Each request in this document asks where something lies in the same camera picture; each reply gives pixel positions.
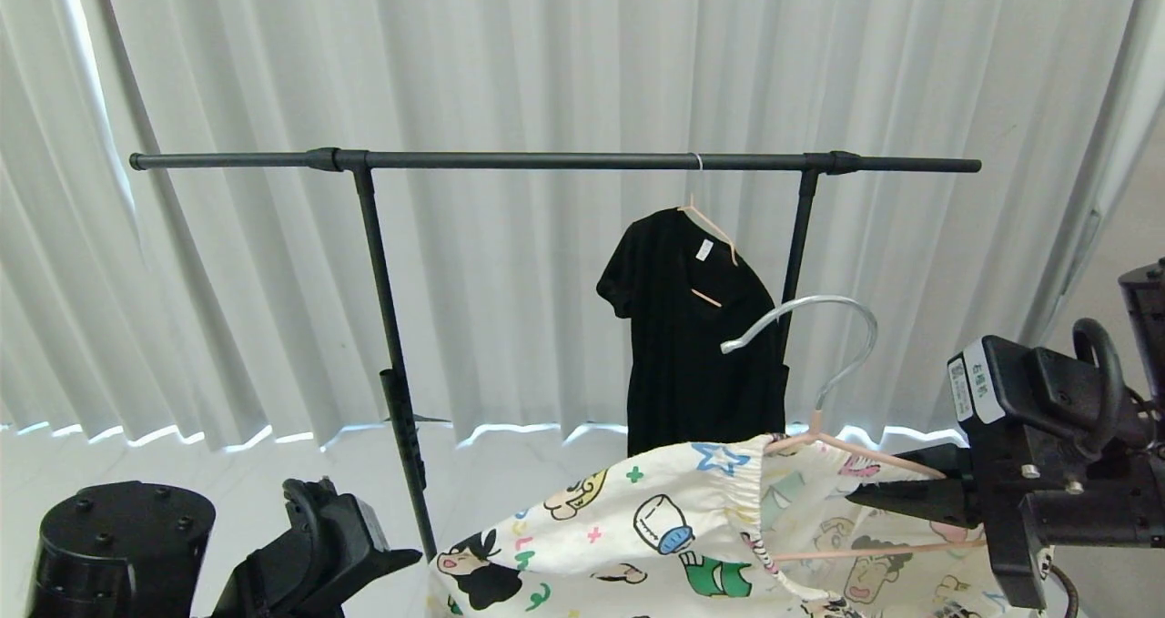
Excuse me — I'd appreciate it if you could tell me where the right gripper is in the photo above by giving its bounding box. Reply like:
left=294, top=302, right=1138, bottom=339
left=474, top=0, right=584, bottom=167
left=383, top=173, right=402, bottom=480
left=845, top=436, right=1165, bottom=612

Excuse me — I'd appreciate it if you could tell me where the pink clothes hanger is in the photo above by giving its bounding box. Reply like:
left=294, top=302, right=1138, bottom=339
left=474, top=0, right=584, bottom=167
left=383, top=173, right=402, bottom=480
left=678, top=154, right=740, bottom=309
left=721, top=295, right=989, bottom=564

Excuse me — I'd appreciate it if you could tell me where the black garment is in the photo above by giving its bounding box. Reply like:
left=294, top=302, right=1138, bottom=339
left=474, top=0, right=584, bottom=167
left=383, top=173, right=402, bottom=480
left=596, top=208, right=791, bottom=460

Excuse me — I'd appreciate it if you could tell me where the cream printed garment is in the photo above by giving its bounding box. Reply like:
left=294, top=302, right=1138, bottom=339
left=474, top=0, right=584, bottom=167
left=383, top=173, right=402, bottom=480
left=428, top=434, right=1057, bottom=618

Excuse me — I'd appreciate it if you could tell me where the black clothes rack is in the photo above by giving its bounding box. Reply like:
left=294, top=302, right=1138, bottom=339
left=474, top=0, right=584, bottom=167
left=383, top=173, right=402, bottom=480
left=129, top=149, right=982, bottom=560

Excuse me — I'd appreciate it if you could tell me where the white curtain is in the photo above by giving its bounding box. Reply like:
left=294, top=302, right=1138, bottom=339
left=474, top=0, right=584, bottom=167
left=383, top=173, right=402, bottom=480
left=0, top=0, right=1165, bottom=451

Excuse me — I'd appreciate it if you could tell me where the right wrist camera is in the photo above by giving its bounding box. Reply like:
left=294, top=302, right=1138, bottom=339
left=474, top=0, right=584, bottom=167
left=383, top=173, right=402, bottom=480
left=947, top=334, right=1157, bottom=501

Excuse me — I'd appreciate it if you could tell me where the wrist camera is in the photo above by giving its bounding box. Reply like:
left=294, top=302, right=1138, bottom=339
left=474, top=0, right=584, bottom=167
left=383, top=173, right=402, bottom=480
left=211, top=477, right=424, bottom=618
left=947, top=334, right=1157, bottom=501

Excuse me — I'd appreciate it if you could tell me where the black cable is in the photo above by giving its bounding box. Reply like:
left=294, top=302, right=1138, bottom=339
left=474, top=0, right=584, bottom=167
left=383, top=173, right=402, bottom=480
left=1072, top=318, right=1126, bottom=461

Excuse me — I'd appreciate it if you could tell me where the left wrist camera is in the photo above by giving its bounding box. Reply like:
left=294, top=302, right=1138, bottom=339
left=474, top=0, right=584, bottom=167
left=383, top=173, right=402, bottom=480
left=211, top=477, right=424, bottom=618

